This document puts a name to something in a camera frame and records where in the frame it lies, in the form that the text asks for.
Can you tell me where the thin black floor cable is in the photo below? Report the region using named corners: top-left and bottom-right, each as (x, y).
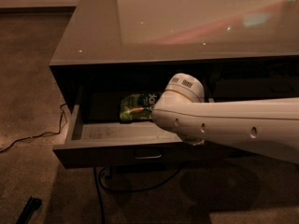
top-left (0, 102), bottom-right (71, 154)

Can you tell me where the grey drawer cabinet counter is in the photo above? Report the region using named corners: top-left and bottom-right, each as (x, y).
top-left (50, 0), bottom-right (299, 173)

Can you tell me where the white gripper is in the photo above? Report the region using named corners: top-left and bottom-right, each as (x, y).
top-left (178, 134), bottom-right (205, 146)

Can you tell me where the black bar on floor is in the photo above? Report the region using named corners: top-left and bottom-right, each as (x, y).
top-left (16, 197), bottom-right (42, 224)

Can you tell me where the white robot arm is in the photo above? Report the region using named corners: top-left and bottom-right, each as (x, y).
top-left (151, 73), bottom-right (299, 164)

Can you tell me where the green snack bag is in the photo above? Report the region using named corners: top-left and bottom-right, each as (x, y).
top-left (120, 92), bottom-right (162, 122)

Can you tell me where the thick black floor cable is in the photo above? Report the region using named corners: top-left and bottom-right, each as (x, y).
top-left (92, 163), bottom-right (185, 224)

